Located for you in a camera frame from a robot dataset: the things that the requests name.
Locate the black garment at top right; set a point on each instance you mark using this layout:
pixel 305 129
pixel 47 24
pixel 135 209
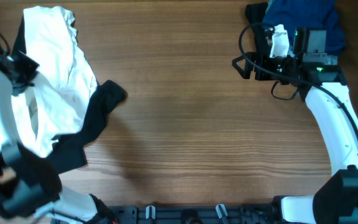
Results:
pixel 255 14

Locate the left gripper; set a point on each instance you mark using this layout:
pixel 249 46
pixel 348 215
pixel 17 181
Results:
pixel 23 59

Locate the left white rail clip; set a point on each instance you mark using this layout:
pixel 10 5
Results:
pixel 150 212

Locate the right white rail clip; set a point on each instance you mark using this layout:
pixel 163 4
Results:
pixel 222 213

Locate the dark blue garment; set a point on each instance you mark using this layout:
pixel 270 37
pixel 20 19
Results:
pixel 293 14

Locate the black garment on left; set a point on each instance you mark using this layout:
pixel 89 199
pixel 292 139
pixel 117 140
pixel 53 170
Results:
pixel 98 115

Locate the white t-shirt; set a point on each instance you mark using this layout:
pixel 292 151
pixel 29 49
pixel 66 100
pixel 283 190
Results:
pixel 45 89

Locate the white rail clip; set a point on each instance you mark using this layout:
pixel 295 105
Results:
pixel 222 213
pixel 150 212

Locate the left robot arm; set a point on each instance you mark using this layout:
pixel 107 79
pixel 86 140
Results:
pixel 28 182

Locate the light grey garment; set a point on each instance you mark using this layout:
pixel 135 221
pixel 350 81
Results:
pixel 331 60

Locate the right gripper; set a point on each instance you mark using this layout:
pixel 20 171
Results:
pixel 264 60

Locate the black garment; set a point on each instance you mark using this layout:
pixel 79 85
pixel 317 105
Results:
pixel 255 14
pixel 98 115

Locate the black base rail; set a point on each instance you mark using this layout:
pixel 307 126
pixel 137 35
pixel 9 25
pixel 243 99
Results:
pixel 246 214

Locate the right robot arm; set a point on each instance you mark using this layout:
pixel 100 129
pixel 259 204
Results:
pixel 321 84

